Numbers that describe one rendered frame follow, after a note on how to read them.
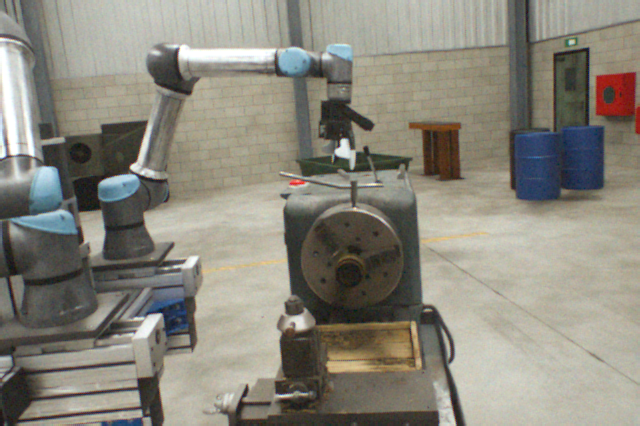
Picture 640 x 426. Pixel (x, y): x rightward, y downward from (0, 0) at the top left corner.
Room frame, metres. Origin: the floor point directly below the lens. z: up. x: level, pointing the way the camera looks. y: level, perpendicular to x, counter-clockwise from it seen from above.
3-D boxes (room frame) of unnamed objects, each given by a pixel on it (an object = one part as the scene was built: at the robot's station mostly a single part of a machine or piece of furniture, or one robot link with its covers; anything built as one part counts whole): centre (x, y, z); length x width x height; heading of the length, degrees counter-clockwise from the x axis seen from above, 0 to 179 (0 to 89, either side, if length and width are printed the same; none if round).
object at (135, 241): (1.64, 0.61, 1.21); 0.15 x 0.15 x 0.10
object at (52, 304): (1.14, 0.59, 1.21); 0.15 x 0.15 x 0.10
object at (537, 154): (7.56, -2.97, 0.44); 0.59 x 0.59 x 0.88
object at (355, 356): (1.41, -0.04, 0.89); 0.36 x 0.30 x 0.04; 83
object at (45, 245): (1.14, 0.60, 1.33); 0.13 x 0.12 x 0.14; 114
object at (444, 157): (10.46, -2.14, 0.50); 1.61 x 0.44 x 1.00; 10
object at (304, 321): (1.07, 0.08, 1.13); 0.08 x 0.08 x 0.03
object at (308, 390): (1.09, 0.08, 0.99); 0.20 x 0.10 x 0.05; 173
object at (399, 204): (2.08, -0.10, 1.06); 0.59 x 0.48 x 0.39; 173
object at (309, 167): (6.74, -0.35, 0.43); 1.34 x 0.94 x 0.85; 22
